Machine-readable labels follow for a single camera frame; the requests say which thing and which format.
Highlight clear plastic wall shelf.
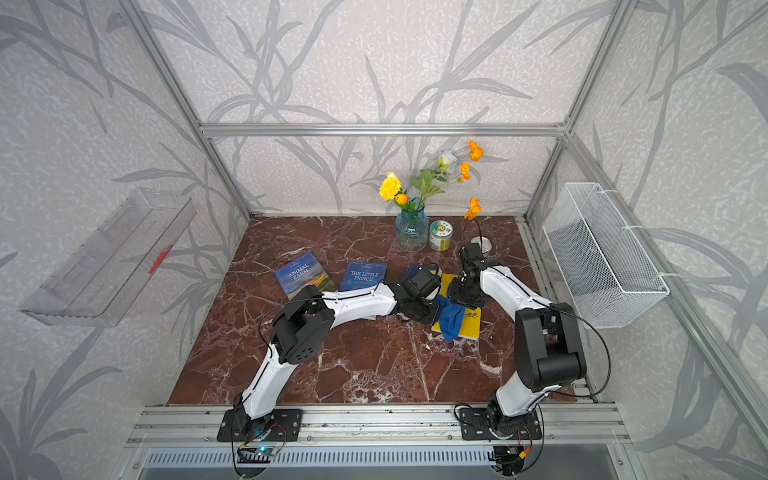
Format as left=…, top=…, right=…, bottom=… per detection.
left=20, top=188, right=196, bottom=328

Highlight glass vase with flowers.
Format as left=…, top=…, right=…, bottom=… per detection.
left=379, top=140, right=485, bottom=252

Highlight blue landscape cover book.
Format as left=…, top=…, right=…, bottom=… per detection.
left=275, top=252, right=337, bottom=300

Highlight dark navy book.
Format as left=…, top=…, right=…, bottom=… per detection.
left=401, top=263, right=423, bottom=282

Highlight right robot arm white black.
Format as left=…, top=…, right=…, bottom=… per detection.
left=447, top=243, right=587, bottom=439

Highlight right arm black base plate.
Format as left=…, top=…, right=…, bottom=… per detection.
left=453, top=404, right=543, bottom=441

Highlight blue Little Prince book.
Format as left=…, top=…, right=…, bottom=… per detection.
left=339, top=261, right=387, bottom=291

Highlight green labelled tin can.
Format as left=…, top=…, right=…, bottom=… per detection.
left=429, top=220, right=454, bottom=252

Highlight blue cleaning cloth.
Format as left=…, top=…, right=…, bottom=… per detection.
left=436, top=295, right=465, bottom=342

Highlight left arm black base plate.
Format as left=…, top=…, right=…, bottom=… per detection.
left=216, top=408, right=303, bottom=444

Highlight white wire mesh basket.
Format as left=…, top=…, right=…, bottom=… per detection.
left=543, top=182, right=669, bottom=329

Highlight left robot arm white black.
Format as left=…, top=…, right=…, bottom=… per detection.
left=233, top=265, right=442, bottom=421

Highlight open silver tin can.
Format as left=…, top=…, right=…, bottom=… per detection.
left=470, top=236, right=493, bottom=254

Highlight aluminium front rail frame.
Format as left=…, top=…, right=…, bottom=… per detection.
left=126, top=402, right=631, bottom=448

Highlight yellow cover book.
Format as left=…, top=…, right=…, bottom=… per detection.
left=431, top=274, right=481, bottom=340

